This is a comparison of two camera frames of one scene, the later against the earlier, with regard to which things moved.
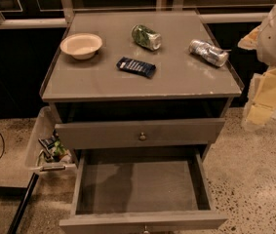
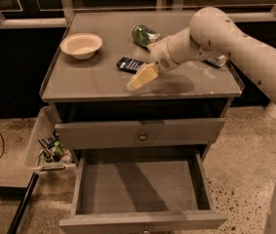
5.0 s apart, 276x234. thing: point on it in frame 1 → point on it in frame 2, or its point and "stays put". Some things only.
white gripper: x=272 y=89 → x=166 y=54
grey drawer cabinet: x=138 y=98 stays put
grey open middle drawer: x=140 y=191 stays put
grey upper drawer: x=81 y=136 stays put
